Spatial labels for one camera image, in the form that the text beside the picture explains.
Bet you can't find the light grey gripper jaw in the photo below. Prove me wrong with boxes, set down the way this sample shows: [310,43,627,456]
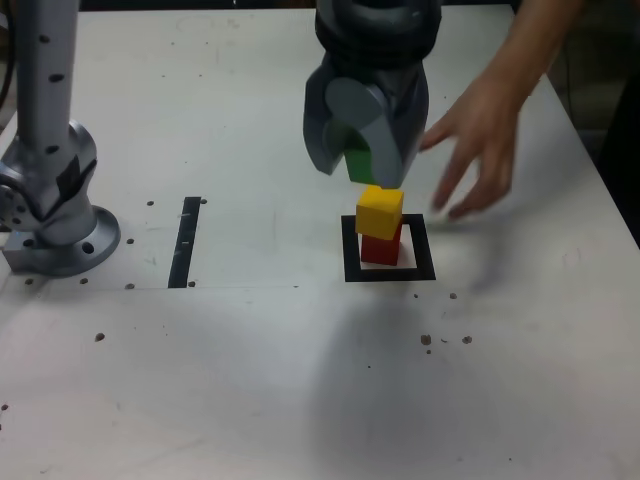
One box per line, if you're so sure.
[325,62,432,190]

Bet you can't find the green cube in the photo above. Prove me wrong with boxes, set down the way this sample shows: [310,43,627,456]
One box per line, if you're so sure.
[343,133,377,185]

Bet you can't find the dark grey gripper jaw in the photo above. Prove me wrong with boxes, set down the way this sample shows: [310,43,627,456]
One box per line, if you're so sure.
[303,64,346,176]

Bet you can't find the person's hand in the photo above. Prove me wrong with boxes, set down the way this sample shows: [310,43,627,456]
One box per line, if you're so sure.
[419,72,534,221]

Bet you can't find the red cube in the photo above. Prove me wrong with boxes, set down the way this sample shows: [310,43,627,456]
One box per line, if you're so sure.
[360,224,403,266]

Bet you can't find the black tape square outline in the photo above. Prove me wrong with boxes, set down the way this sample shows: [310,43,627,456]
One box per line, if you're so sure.
[341,213,437,284]

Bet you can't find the black tape strip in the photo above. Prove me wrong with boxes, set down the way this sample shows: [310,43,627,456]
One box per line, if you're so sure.
[167,196,202,289]

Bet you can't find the yellow cube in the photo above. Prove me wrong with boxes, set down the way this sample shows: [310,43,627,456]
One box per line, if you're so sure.
[355,185,405,241]

